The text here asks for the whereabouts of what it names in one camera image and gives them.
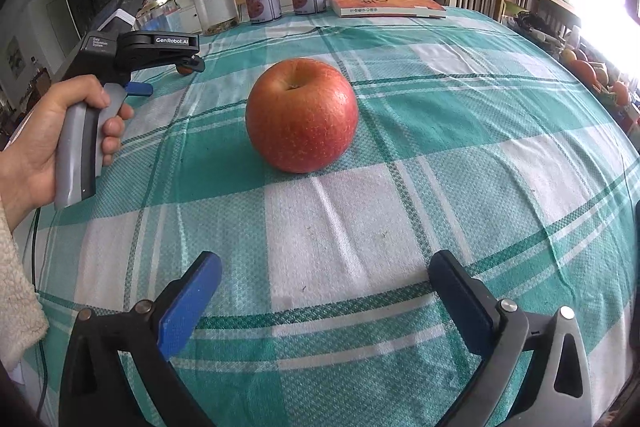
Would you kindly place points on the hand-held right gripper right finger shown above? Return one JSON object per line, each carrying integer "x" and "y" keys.
{"x": 460, "y": 302}

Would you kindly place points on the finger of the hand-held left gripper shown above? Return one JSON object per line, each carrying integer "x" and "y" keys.
{"x": 141, "y": 89}
{"x": 197, "y": 64}

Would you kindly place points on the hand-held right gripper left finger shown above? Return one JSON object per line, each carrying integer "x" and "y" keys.
{"x": 192, "y": 302}

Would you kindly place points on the small tangerine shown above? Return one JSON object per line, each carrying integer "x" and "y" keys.
{"x": 187, "y": 68}

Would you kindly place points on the red apple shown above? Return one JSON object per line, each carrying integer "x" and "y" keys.
{"x": 300, "y": 117}

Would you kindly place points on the person's left forearm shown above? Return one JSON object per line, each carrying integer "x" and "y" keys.
{"x": 17, "y": 297}

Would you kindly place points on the person's left hand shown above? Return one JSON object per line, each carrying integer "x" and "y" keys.
{"x": 35, "y": 147}

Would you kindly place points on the clear plastic container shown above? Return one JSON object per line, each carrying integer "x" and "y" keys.
{"x": 215, "y": 7}

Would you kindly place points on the green plaid tablecloth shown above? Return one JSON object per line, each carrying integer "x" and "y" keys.
{"x": 400, "y": 157}

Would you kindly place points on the orange book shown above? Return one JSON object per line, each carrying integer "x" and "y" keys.
{"x": 380, "y": 2}

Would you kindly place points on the pile of oranges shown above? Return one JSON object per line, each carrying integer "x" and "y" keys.
{"x": 590, "y": 74}

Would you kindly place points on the wall picture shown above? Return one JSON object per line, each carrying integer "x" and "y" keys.
{"x": 16, "y": 56}

